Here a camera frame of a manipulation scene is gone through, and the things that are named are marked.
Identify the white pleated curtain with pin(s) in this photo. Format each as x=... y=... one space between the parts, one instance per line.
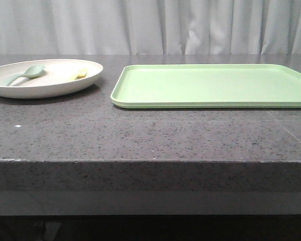
x=150 y=27

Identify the yellow plastic fork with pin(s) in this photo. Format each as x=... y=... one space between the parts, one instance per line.
x=81 y=73

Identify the light green rectangular tray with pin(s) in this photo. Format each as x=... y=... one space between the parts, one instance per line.
x=208 y=86

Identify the pale green plastic spoon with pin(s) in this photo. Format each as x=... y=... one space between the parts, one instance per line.
x=32 y=72

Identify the white round plate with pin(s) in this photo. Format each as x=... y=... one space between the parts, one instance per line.
x=52 y=82

